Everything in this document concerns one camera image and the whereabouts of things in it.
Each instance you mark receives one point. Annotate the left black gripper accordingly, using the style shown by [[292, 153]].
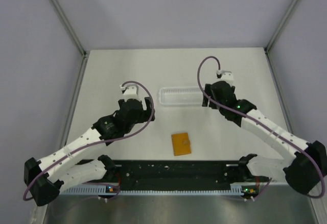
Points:
[[146, 115]]

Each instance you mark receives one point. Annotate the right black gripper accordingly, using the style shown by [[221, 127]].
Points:
[[209, 91]]

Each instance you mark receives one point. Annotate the orange leather card holder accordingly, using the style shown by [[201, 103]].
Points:
[[181, 144]]

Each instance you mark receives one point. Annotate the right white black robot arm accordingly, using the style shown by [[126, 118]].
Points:
[[303, 164]]

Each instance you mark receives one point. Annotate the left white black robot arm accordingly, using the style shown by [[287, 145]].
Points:
[[49, 176]]

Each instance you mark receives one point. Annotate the clear plastic card tray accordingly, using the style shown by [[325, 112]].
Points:
[[180, 96]]

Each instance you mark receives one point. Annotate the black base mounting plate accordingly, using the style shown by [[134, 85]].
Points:
[[164, 175]]

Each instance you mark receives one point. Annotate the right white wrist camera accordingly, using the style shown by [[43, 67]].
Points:
[[224, 75]]

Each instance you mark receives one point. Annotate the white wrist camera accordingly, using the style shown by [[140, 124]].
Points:
[[130, 92], [224, 75]]

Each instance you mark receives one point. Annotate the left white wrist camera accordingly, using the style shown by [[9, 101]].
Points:
[[130, 92]]

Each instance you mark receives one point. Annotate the right aluminium frame post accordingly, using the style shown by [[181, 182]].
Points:
[[281, 25]]

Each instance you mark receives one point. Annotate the aluminium frame post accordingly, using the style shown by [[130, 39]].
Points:
[[281, 25], [68, 27]]

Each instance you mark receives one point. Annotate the left aluminium frame post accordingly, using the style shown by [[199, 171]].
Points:
[[68, 27]]

